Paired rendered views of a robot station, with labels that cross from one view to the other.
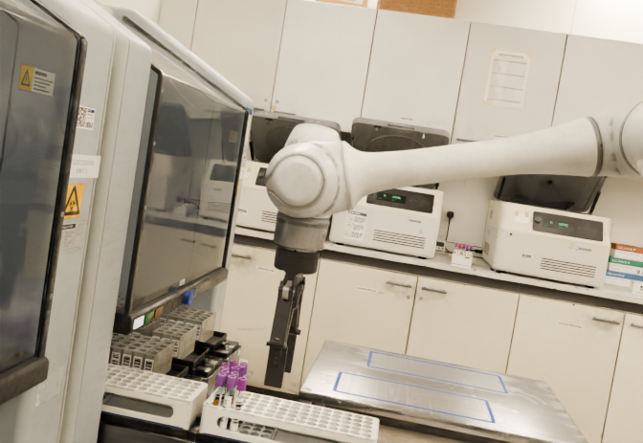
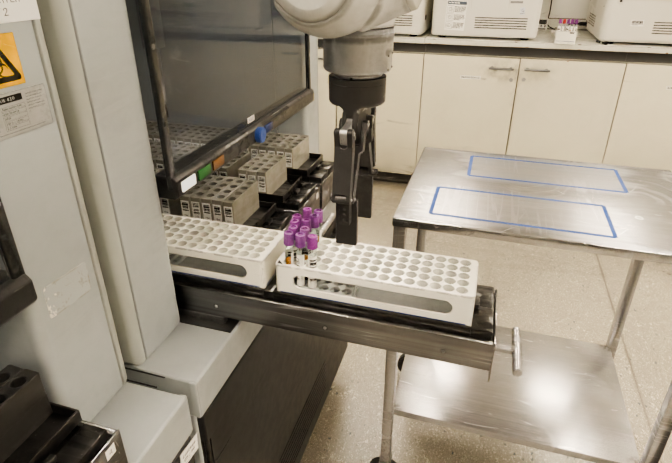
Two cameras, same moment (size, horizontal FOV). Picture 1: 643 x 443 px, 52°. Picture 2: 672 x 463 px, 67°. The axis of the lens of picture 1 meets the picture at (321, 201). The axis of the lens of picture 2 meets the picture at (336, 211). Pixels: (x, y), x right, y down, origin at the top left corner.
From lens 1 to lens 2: 0.47 m
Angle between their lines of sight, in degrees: 25
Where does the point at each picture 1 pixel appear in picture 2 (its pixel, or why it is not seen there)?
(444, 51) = not seen: outside the picture
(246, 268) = not seen: hidden behind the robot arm
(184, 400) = (254, 260)
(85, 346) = (116, 229)
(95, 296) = (108, 171)
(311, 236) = (369, 56)
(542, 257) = (654, 22)
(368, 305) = (472, 92)
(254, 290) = not seen: hidden behind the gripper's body
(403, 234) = (504, 18)
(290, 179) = not seen: outside the picture
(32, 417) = (50, 330)
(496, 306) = (600, 78)
